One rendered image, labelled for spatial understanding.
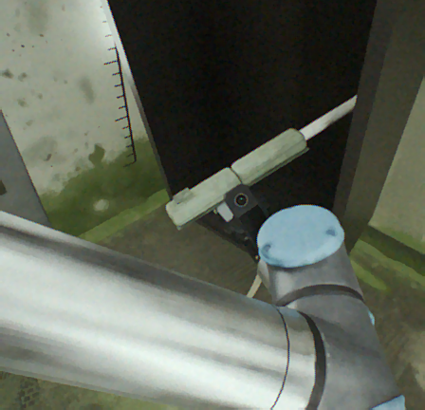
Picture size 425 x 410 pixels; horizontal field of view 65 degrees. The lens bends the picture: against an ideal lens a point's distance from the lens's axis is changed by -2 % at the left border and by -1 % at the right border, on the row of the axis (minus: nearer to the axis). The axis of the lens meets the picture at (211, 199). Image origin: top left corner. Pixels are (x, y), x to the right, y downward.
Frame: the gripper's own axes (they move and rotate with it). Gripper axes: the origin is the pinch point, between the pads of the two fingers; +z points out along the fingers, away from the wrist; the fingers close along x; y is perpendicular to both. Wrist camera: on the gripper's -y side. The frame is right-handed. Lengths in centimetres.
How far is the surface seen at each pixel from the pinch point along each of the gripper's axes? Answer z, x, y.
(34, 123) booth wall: 83, -41, -15
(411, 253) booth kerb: 20, 60, 103
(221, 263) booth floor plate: 54, -13, 74
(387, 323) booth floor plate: 2, 30, 102
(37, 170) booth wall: 83, -53, 0
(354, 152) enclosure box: -15.9, 19.9, -4.6
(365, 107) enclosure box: -18.1, 21.9, -12.8
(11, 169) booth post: 79, -59, -7
